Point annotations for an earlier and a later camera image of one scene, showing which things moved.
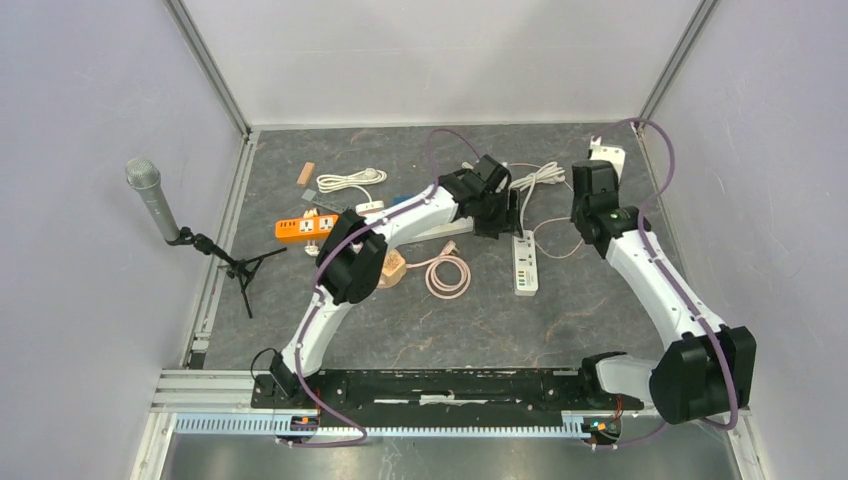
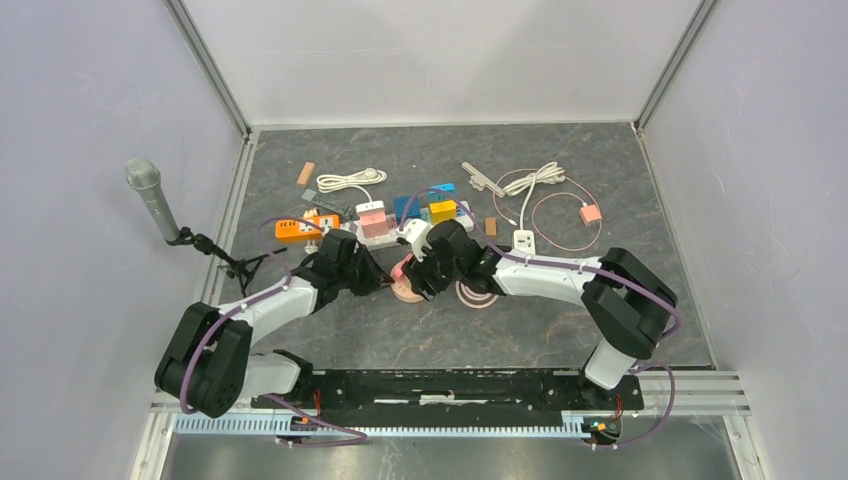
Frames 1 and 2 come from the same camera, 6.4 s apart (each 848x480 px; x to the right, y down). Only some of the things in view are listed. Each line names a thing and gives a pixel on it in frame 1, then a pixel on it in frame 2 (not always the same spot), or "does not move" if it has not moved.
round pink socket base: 393,270 → 402,290
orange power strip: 305,226 does not move
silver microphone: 143,175 does not move
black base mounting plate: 444,389 does not move
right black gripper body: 576,213 → 434,272
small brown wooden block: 306,173 does not move
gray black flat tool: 328,202 does not move
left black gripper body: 492,215 → 360,277
